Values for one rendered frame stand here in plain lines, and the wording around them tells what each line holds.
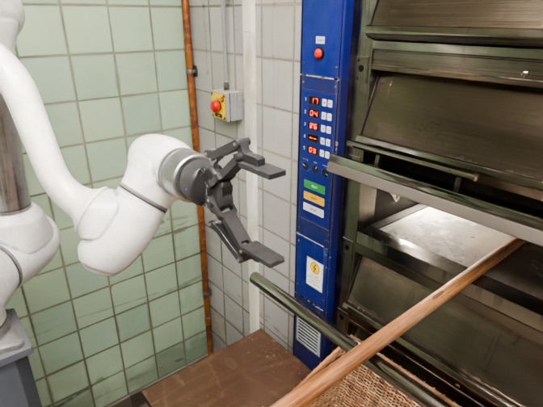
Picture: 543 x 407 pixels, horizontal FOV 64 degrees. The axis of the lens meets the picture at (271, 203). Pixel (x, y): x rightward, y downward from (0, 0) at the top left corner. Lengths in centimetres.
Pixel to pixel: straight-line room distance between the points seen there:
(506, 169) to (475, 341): 44
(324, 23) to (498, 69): 46
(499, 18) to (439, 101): 21
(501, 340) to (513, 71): 60
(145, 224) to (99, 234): 8
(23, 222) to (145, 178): 54
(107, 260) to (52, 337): 120
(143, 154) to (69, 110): 88
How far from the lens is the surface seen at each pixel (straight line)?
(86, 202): 85
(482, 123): 102
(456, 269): 117
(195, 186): 72
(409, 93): 112
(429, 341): 126
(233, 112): 156
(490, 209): 88
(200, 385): 165
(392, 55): 113
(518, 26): 96
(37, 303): 191
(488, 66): 101
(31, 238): 131
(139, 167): 83
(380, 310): 133
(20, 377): 134
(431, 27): 102
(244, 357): 173
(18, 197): 129
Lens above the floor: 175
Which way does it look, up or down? 23 degrees down
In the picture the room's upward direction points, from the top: straight up
